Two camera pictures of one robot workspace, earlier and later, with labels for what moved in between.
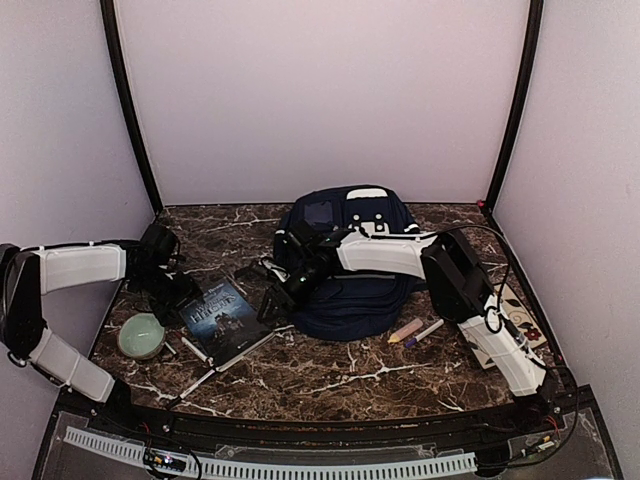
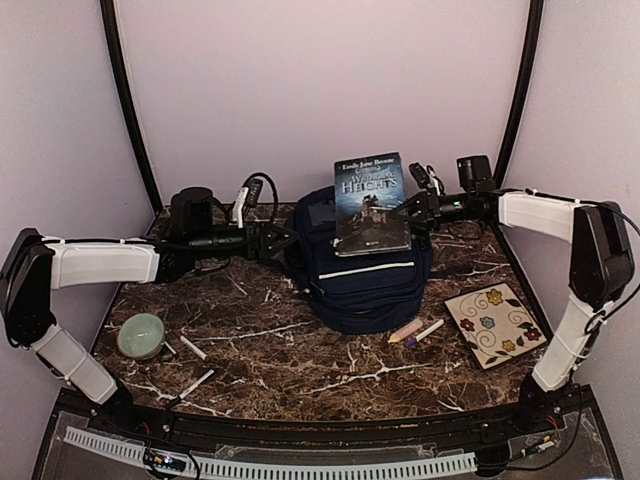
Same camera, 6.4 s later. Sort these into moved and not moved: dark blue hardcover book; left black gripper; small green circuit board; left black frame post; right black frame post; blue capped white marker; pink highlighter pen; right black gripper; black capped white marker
Moved: dark blue hardcover book; left black gripper; right black gripper
Not moved: small green circuit board; left black frame post; pink highlighter pen; right black frame post; blue capped white marker; black capped white marker
